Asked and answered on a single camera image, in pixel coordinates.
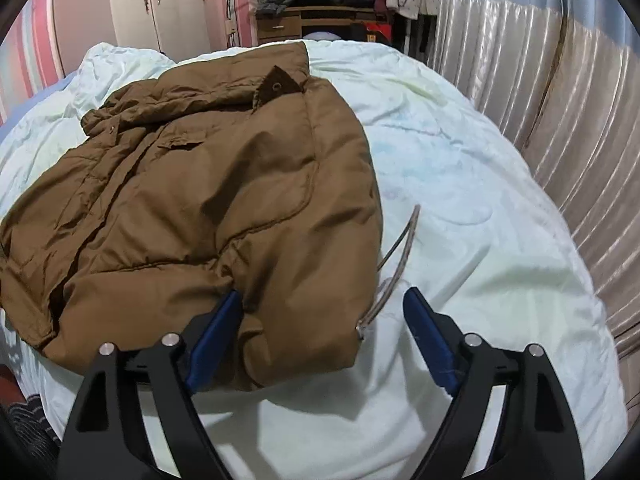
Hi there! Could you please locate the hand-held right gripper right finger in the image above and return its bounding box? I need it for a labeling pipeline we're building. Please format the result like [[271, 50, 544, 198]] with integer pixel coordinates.
[[402, 287, 586, 480]]

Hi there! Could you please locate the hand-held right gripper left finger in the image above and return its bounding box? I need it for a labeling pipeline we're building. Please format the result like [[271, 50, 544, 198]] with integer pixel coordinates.
[[59, 290, 244, 480]]

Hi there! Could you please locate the brown padded jacket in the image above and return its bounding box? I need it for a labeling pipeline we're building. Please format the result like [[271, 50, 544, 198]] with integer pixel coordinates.
[[0, 41, 422, 392]]

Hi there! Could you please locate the white quilt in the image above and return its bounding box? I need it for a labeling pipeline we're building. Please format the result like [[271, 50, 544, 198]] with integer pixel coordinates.
[[0, 40, 628, 480]]

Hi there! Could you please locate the dark striped cloth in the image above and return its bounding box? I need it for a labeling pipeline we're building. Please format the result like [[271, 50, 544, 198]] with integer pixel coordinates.
[[0, 365, 65, 480]]

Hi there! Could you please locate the beige satin curtain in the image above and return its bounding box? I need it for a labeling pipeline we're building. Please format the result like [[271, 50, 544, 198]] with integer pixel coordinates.
[[425, 0, 640, 361]]

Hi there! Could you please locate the blue bed sheet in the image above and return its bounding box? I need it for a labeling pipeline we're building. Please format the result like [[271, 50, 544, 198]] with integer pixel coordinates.
[[0, 71, 81, 131]]

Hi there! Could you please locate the wooden desk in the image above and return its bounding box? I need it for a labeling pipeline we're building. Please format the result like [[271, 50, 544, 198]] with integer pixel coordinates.
[[256, 6, 391, 46]]

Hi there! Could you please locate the white wardrobe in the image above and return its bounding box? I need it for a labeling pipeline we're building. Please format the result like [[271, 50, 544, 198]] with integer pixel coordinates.
[[107, 0, 211, 53]]

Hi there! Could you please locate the pink door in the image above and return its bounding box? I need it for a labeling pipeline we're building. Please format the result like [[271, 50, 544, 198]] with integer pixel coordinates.
[[52, 0, 118, 76]]

